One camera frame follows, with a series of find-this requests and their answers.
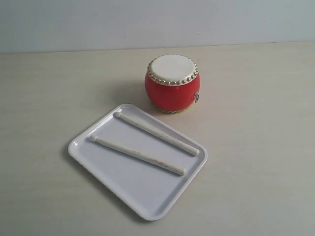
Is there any white rectangular plastic tray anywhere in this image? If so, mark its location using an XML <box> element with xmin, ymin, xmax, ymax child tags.
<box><xmin>68</xmin><ymin>104</ymin><xmax>208</xmax><ymax>221</ymax></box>

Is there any wooden drumstick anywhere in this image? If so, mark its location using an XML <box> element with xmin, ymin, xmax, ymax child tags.
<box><xmin>114</xmin><ymin>112</ymin><xmax>200</xmax><ymax>156</ymax></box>
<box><xmin>89</xmin><ymin>135</ymin><xmax>186</xmax><ymax>176</ymax></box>

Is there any red small drum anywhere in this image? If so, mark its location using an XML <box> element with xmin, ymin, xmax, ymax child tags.
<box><xmin>145</xmin><ymin>54</ymin><xmax>200</xmax><ymax>113</ymax></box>

